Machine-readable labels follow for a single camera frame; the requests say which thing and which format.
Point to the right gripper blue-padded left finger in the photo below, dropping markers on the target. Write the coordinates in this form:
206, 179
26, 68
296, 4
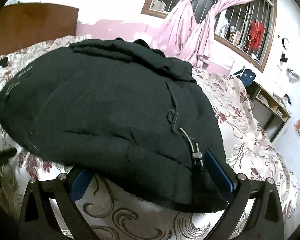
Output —
37, 220

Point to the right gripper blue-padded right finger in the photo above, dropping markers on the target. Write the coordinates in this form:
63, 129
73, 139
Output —
265, 220

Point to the black jacket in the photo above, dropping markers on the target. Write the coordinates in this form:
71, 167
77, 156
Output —
135, 116

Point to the floral satin bedspread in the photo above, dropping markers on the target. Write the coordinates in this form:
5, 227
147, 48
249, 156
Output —
113, 213

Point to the wooden shelf unit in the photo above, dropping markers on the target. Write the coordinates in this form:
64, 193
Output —
277, 112

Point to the brown wooden headboard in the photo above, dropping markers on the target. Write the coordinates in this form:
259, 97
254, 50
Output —
25, 24

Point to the navy blue backpack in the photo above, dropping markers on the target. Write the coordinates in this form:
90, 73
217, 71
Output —
246, 76

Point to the red hanging garment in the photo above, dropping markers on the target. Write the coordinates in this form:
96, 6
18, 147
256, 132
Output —
256, 35

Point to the wooden framed barred window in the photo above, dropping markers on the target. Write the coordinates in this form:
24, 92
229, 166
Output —
198, 49

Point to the left pink curtain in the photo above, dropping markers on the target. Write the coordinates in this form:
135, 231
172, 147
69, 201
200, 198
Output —
176, 30

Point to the round wall clock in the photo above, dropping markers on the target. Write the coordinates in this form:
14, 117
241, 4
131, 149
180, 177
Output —
285, 43

